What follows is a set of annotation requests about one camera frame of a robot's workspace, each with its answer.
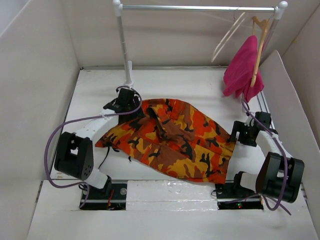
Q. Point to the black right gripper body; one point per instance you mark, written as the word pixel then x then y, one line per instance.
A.
pixel 243 136

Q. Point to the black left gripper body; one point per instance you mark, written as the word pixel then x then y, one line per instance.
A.
pixel 133 116

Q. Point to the orange camouflage trousers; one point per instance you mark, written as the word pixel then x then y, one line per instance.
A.
pixel 176 139

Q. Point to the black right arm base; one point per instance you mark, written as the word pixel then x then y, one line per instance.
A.
pixel 229 196

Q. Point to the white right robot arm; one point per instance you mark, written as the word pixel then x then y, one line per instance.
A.
pixel 281 174

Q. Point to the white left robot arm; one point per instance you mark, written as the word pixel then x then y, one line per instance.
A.
pixel 75 150

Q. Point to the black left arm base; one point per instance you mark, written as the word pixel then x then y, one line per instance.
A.
pixel 97 201

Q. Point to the white plastic hanger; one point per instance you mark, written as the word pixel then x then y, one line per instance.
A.
pixel 228 35

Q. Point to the wooden hanger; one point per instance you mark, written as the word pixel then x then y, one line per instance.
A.
pixel 264 26

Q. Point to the pink garment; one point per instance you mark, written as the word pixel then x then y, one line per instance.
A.
pixel 238 75

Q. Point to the white metal clothes rack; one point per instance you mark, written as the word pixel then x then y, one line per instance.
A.
pixel 119 8

